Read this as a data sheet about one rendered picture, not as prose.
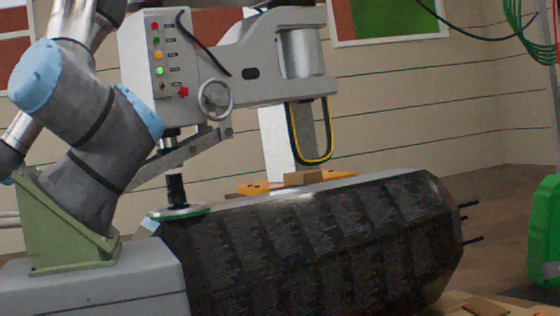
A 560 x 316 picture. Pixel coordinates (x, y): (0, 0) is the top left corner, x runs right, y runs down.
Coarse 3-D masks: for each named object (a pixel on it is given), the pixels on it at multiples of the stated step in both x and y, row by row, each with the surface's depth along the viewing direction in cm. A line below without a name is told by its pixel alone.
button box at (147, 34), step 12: (144, 24) 228; (144, 36) 228; (144, 48) 229; (156, 48) 231; (144, 60) 230; (168, 60) 234; (168, 72) 233; (156, 84) 230; (168, 84) 233; (156, 96) 230; (168, 96) 233
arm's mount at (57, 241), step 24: (24, 192) 132; (24, 216) 132; (48, 216) 133; (72, 216) 135; (24, 240) 133; (48, 240) 133; (72, 240) 134; (96, 240) 135; (48, 264) 133; (72, 264) 134; (96, 264) 135
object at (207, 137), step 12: (204, 132) 262; (216, 132) 253; (228, 132) 252; (180, 144) 256; (192, 144) 246; (204, 144) 249; (216, 144) 252; (156, 156) 249; (168, 156) 240; (180, 156) 243; (192, 156) 246; (144, 168) 233; (156, 168) 236; (168, 168) 239; (132, 180) 230; (144, 180) 233
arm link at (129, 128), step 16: (112, 96) 139; (128, 96) 140; (112, 112) 138; (128, 112) 140; (144, 112) 141; (96, 128) 136; (112, 128) 138; (128, 128) 140; (144, 128) 141; (160, 128) 145; (80, 144) 138; (96, 144) 138; (112, 144) 139; (128, 144) 140; (144, 144) 143; (96, 160) 139; (112, 160) 140; (128, 160) 142; (144, 160) 146; (112, 176) 141; (128, 176) 144
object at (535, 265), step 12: (552, 180) 353; (540, 192) 358; (552, 192) 345; (540, 204) 353; (552, 204) 345; (540, 216) 351; (552, 216) 343; (540, 228) 348; (552, 228) 342; (528, 240) 364; (540, 240) 347; (552, 240) 343; (528, 252) 364; (540, 252) 347; (552, 252) 343; (528, 264) 364; (540, 264) 347; (552, 264) 343; (528, 276) 364; (540, 276) 347; (552, 276) 343
